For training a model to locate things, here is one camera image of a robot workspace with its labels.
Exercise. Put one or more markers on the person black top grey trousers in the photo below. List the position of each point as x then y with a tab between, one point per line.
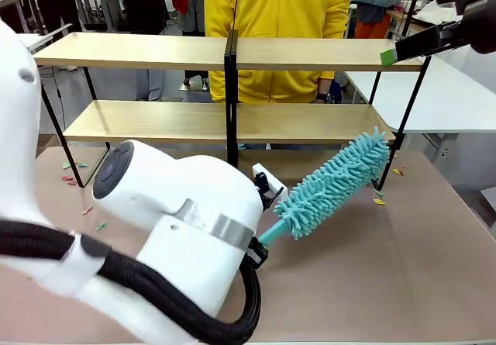
141	4

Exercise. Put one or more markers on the person's left forearm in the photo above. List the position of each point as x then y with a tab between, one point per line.
324	86

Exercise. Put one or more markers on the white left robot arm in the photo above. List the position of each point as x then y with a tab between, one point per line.
186	205

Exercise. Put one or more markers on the black wristwatch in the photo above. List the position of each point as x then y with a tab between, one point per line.
323	97

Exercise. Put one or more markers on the teal patterned shoe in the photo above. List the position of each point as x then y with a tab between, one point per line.
241	145

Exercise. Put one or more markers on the small yellow-green paper scrap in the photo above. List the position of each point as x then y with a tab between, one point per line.
377	193

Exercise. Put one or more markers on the teal microfibre duster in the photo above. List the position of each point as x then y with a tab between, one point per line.
333	174

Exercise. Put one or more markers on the person in yellow hoodie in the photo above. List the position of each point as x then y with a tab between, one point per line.
279	7

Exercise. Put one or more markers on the person with red garment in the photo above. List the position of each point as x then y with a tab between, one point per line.
190	23

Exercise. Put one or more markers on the person in black clothing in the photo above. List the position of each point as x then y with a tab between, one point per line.
58	0

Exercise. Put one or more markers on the wooden two-tier shelf black frame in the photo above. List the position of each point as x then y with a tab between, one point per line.
310	52
135	50

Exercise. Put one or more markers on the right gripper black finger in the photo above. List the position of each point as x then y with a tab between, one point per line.
418	52
422	38

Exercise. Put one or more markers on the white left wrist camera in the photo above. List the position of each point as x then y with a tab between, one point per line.
276	187

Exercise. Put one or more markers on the white background table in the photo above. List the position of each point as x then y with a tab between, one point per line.
38	38
445	97

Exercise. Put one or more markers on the black metal pole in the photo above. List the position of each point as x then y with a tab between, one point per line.
34	4
413	4

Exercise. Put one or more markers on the background worktable with clutter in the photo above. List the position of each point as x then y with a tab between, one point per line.
430	11

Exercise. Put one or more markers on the dark blue chair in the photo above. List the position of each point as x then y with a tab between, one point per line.
337	89

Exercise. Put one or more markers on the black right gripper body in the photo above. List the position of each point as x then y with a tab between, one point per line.
482	27

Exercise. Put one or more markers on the small orange paper scrap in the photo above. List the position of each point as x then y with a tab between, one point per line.
87	210

